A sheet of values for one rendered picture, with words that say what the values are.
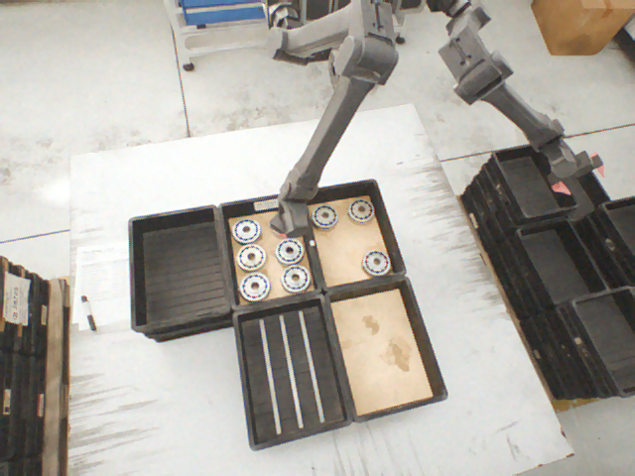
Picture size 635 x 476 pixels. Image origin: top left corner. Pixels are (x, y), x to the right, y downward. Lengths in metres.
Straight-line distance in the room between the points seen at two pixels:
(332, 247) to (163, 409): 0.79
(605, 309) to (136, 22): 3.58
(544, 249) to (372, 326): 1.21
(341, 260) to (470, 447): 0.77
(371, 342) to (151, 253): 0.84
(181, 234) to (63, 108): 1.90
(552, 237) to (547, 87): 1.61
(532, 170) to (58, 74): 3.13
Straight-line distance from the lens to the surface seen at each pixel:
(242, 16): 3.08
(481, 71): 0.96
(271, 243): 1.48
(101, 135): 3.05
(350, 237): 1.50
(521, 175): 2.36
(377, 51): 0.81
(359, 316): 1.41
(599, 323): 2.20
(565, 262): 2.37
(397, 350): 1.41
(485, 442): 1.62
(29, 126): 3.29
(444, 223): 1.78
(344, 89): 0.84
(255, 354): 1.37
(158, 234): 1.57
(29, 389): 2.23
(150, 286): 1.51
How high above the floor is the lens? 2.18
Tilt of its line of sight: 65 degrees down
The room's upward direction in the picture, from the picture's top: 10 degrees clockwise
